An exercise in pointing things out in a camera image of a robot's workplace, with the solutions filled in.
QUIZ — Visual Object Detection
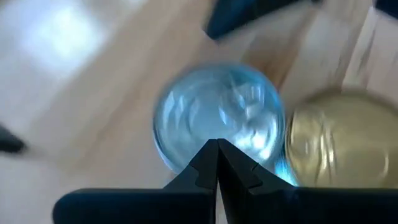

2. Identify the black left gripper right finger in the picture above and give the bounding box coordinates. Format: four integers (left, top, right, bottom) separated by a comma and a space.
217, 138, 398, 224

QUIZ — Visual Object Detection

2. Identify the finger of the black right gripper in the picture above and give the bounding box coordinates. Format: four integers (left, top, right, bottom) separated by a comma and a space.
203, 0, 315, 40
374, 0, 398, 18

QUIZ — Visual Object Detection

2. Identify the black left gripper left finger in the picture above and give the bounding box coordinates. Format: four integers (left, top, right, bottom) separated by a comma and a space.
52, 138, 218, 224

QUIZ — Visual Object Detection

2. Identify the gold top green label can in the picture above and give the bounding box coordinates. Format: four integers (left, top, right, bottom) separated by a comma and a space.
284, 89, 398, 189

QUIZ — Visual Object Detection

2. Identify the blue label tuna can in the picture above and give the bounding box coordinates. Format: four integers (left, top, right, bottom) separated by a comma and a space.
151, 63, 300, 188

